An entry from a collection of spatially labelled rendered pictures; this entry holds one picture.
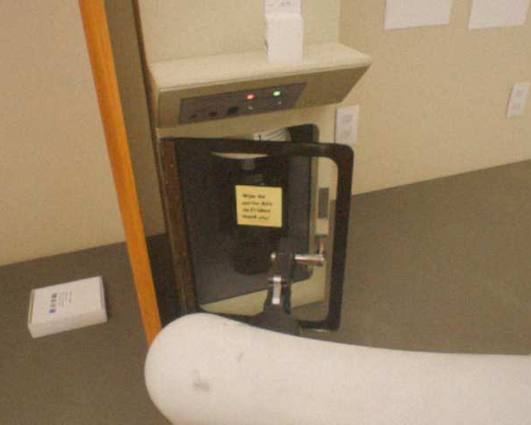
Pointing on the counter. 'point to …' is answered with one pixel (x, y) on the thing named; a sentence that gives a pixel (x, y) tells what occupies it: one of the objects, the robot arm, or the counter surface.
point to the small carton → (283, 36)
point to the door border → (178, 225)
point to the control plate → (205, 104)
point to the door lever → (311, 255)
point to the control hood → (255, 78)
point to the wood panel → (119, 158)
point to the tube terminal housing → (146, 19)
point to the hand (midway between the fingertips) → (286, 257)
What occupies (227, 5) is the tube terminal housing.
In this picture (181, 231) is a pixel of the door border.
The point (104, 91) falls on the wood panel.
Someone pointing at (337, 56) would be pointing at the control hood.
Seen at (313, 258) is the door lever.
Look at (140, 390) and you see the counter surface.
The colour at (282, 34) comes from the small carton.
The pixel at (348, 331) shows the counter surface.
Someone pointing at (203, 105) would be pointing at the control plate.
